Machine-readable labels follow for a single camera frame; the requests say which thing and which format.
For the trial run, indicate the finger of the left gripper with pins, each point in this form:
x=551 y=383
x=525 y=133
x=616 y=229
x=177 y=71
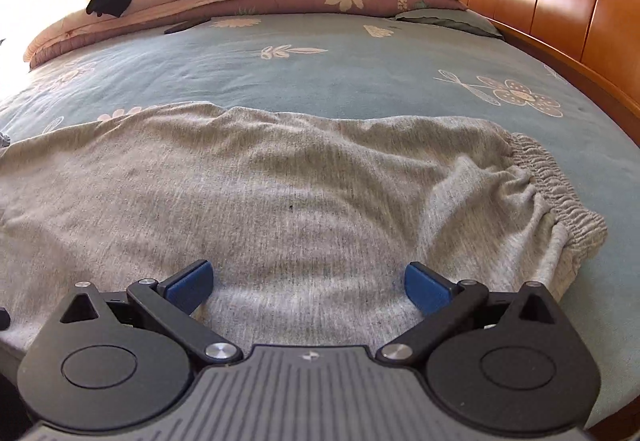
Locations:
x=5 y=319

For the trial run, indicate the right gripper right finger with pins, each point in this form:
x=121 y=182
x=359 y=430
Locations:
x=446 y=308

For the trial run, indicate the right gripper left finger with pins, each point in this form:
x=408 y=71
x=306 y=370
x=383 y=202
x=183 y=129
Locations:
x=166 y=308

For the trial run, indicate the grey sweatpants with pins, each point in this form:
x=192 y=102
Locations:
x=309 y=222

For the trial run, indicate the blue floral bed sheet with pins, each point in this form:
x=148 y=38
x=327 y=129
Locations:
x=350 y=67

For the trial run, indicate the black smartphone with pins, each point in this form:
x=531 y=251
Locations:
x=186 y=25

